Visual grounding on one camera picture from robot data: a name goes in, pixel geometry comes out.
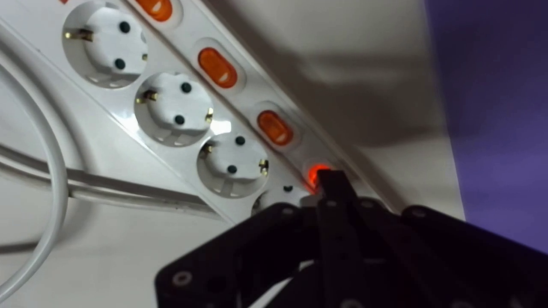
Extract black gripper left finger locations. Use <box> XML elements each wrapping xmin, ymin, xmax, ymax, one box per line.
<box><xmin>154</xmin><ymin>203</ymin><xmax>319</xmax><ymax>308</ymax></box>

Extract purple paper sheet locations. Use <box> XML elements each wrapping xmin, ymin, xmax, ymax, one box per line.
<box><xmin>425</xmin><ymin>0</ymin><xmax>548</xmax><ymax>251</ymax></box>

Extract white power strip orange switches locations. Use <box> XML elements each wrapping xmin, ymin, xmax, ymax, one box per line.
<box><xmin>0</xmin><ymin>0</ymin><xmax>408</xmax><ymax>225</ymax></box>

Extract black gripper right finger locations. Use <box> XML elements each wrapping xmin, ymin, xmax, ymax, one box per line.
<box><xmin>315</xmin><ymin>169</ymin><xmax>548</xmax><ymax>308</ymax></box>

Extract white power strip cable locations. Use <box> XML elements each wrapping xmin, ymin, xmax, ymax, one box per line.
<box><xmin>0</xmin><ymin>46</ymin><xmax>221</xmax><ymax>304</ymax></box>

